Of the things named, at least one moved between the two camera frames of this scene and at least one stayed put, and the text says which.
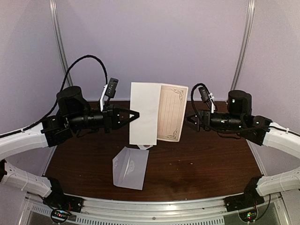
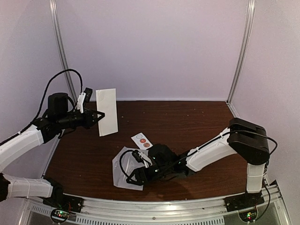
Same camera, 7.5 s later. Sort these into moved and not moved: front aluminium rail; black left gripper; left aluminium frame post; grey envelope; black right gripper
Moved: black left gripper; black right gripper
Not moved: left aluminium frame post; front aluminium rail; grey envelope
